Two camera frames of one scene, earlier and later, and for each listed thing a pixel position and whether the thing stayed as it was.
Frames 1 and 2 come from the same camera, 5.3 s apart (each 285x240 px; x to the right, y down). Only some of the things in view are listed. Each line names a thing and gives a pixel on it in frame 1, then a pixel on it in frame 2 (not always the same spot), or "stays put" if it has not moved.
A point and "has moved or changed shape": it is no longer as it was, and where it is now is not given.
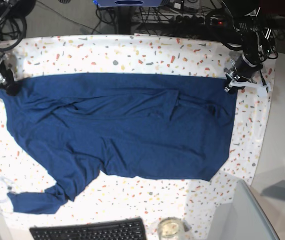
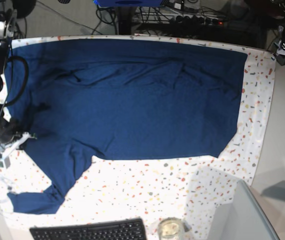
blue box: x=107 y=3 stays put
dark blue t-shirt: x=157 y=127 has moved or changed shape
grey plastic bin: x=245 y=219 stays put
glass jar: x=171 y=228 stays put
